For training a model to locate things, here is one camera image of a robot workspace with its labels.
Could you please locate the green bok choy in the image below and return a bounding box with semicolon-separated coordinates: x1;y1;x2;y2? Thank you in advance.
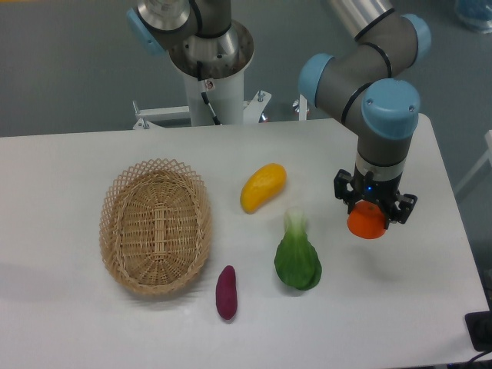
274;208;322;291

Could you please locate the white frame at right edge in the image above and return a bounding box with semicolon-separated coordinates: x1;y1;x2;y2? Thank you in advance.
454;130;491;201

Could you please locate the blue object top right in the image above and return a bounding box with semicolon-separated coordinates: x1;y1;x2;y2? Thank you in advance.
454;0;491;34

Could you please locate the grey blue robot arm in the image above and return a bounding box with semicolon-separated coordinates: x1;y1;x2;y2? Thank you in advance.
126;1;431;224

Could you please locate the black cable on pedestal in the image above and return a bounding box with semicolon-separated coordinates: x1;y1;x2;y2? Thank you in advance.
196;61;223;126

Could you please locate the woven wicker basket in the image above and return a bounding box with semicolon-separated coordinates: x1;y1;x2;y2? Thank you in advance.
99;158;212;296

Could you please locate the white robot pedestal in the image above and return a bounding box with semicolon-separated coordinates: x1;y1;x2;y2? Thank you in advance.
133;20;272;129

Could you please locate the purple sweet potato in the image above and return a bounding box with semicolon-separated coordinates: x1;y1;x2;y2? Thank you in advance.
215;265;238;321

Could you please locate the black device at table edge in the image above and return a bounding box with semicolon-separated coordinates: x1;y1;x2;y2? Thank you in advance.
464;311;491;351

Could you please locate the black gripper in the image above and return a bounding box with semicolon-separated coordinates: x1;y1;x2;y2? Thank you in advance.
334;155;417;229

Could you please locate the yellow mango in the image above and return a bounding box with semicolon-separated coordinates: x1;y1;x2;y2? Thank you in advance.
240;163;287;214

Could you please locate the orange fruit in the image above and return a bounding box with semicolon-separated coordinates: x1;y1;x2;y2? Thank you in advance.
347;201;386;239

